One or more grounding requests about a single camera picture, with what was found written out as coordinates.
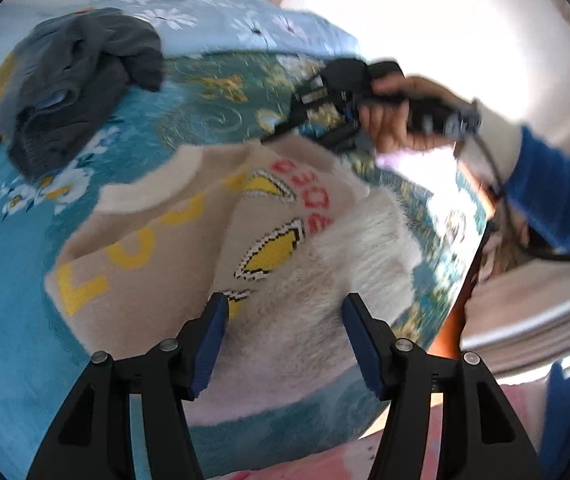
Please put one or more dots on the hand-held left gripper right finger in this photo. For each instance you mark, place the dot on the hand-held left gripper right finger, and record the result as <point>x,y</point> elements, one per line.
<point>362,345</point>

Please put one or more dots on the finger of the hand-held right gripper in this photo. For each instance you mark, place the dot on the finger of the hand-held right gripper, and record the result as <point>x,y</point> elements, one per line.
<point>290,120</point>
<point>342,137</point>

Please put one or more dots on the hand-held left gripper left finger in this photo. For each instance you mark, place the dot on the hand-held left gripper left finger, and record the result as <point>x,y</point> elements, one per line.
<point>210,350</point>

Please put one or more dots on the beige fuzzy sweater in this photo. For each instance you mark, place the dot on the beige fuzzy sweater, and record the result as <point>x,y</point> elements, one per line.
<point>165,240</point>

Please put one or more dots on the dark grey pants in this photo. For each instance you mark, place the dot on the dark grey pants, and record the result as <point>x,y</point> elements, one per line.
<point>75,70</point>

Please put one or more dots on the person's right forearm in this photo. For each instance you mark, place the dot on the person's right forearm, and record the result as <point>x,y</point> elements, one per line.
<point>540,185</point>

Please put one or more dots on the person's right hand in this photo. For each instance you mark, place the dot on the person's right hand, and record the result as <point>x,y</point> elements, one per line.
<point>390,127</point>

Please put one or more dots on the light blue floral quilt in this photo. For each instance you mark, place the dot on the light blue floral quilt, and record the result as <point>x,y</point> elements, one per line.
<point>265,25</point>

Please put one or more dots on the white side table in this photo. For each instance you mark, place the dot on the white side table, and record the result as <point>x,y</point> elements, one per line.
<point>530,310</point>

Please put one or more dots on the teal floral blanket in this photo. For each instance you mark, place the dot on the teal floral blanket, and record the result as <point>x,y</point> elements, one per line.
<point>15,270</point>

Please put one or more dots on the wooden bed frame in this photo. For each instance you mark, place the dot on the wooden bed frame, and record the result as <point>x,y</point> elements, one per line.
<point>452,320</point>

